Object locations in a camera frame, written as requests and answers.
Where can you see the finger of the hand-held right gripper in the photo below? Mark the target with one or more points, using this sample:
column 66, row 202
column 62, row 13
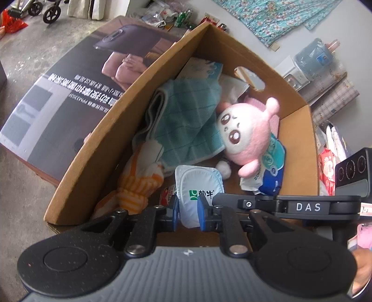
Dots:
column 232, row 201

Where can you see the small red white packet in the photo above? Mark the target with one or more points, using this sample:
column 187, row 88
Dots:
column 167, row 197

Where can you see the orange striped cloth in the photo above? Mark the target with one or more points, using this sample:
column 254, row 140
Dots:
column 136, row 185

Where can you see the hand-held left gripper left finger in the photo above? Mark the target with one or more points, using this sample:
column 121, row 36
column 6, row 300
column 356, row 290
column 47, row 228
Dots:
column 175, row 209

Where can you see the clear patterned rolled sheet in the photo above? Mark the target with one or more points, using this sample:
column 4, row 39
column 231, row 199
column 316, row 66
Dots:
column 328, row 81

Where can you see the pile of plastic bags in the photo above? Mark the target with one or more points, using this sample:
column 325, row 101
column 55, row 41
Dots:
column 154, row 13

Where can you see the blue tissue packet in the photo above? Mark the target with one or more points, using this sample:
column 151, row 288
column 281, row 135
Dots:
column 273, row 168

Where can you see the person's right hand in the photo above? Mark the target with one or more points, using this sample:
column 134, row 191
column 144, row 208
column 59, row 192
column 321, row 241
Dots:
column 364, row 270

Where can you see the pink cloth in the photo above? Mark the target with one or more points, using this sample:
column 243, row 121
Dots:
column 363, row 236

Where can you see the blue water jug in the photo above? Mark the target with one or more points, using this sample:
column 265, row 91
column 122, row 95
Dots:
column 314, row 58

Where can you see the teal checked towel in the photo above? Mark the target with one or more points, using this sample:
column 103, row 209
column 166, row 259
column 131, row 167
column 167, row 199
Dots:
column 186, row 122

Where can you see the white yogurt pouch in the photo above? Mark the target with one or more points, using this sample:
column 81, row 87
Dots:
column 197, row 183

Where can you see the white plastic bags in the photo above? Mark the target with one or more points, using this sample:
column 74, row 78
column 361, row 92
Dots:
column 337, row 136

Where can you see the white leaning boards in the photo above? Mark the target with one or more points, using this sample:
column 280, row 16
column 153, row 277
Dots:
column 98, row 7

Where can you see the large dark printed carton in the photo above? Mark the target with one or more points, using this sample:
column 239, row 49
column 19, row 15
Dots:
column 58, row 116

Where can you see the pink plush toy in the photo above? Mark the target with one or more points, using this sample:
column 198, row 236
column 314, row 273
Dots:
column 247, row 136

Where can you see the wheelchair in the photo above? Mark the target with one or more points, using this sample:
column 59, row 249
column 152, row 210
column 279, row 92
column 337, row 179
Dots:
column 49, row 13

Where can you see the white pompom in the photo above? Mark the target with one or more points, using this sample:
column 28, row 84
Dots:
column 223, row 169

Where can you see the teal floral cloth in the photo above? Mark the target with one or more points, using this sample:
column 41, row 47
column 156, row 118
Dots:
column 270, row 17

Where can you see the white water dispenser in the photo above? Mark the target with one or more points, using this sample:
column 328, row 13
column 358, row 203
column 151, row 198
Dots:
column 290, row 74

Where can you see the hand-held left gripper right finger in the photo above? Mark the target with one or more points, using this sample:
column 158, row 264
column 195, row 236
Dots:
column 201, row 213

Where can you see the red white plastic packet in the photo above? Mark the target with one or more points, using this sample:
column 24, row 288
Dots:
column 327, row 171

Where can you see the red packaged goods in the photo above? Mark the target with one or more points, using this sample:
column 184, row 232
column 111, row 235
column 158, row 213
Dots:
column 213, row 21

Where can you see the checked rolled mat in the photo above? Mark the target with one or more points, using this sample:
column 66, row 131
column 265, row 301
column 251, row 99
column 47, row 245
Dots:
column 337, row 104

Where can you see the clear plastic bundle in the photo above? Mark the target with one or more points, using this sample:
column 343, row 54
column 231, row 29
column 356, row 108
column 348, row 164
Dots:
column 232, row 87

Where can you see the red plastic bag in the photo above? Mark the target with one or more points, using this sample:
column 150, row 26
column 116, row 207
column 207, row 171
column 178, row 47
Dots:
column 13, row 23

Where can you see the white blue paper packet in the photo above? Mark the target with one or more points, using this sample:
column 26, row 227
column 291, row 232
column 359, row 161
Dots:
column 200, row 68

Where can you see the brown cardboard box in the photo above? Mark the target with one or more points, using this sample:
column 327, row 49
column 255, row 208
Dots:
column 247, row 58

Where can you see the green bottles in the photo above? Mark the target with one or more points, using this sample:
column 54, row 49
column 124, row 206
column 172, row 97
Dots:
column 183, row 18

